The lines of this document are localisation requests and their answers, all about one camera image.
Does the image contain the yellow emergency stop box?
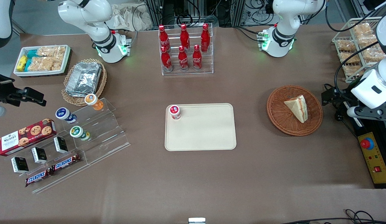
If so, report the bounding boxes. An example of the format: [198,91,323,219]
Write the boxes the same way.
[357,132,386,185]

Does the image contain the black power cable with plug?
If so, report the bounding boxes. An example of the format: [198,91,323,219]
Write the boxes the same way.
[324,83,358,138]

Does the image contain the brown round wicker basket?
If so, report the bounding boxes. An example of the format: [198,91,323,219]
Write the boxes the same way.
[267,85,323,137]

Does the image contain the Snickers chocolate bar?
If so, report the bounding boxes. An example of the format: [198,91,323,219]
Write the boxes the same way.
[52,154,82,172]
[25,168,54,188]

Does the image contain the stacked foil containers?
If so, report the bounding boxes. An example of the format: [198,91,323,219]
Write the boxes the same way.
[65,62,102,97]

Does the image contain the white wire rack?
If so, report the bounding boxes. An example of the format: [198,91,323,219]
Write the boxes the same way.
[332,17,386,83]

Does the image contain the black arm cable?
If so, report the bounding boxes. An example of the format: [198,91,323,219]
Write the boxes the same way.
[325,6,382,94]

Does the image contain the bagged rice snack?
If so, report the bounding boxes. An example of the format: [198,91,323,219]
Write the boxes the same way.
[343,64,365,77]
[336,39,357,52]
[356,34,380,47]
[353,23,374,35]
[363,48,386,63]
[339,51,361,64]

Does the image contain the small black white box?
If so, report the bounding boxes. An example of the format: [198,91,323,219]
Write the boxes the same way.
[54,136,69,154]
[11,156,30,174]
[31,147,48,164]

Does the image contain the orange yogurt cup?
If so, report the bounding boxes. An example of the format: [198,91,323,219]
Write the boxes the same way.
[85,94,104,111]

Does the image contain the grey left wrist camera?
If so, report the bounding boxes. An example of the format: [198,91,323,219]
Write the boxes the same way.
[347,106,386,122]

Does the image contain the red Walkers cookie box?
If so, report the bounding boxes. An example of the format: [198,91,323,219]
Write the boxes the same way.
[0,118,57,156]

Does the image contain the green lid yogurt cup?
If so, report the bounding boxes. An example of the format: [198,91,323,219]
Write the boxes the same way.
[70,126,91,141]

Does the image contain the black cable loops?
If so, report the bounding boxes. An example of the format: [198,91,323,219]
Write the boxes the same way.
[280,209,386,224]

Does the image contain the light tan wicker basket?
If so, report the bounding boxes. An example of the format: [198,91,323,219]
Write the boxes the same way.
[61,58,107,106]

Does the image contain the blue lid yogurt cup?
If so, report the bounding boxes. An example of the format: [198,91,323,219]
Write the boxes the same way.
[55,107,78,124]

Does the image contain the white rectangular snack tray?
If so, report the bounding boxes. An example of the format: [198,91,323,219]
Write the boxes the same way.
[13,45,71,77]

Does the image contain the beige plastic tray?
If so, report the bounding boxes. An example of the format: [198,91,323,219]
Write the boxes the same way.
[165,103,237,152]

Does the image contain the red lid yogurt cup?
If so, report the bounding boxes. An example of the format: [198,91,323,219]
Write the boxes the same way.
[169,105,181,120]

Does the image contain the rice cracker pack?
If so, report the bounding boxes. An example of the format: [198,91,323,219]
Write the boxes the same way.
[37,47,55,58]
[53,46,67,63]
[30,57,63,72]

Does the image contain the red cola bottle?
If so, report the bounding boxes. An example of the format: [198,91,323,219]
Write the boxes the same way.
[158,25,170,52]
[192,44,203,71]
[180,24,191,52]
[200,23,211,53]
[161,46,173,72]
[178,46,189,72]

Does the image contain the triangular sandwich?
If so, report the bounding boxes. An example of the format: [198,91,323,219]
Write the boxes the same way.
[284,95,308,124]

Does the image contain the background equipment frame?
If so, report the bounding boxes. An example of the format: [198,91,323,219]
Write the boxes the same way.
[143,0,274,28]

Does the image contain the clear acrylic stepped stand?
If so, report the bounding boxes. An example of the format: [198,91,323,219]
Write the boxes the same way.
[20,98,130,194]

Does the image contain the yellow snack box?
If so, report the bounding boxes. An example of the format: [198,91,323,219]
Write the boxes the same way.
[16,55,28,72]

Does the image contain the black machine base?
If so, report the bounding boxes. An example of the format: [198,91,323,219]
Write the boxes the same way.
[345,103,386,189]

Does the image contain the clear acrylic bottle rack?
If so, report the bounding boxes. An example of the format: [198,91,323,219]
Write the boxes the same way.
[158,23,214,76]

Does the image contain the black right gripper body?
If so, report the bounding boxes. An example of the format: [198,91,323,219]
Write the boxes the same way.
[0,72,16,104]

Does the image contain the crumpled beige bag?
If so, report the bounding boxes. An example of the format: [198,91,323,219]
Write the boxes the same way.
[106,3,153,31]

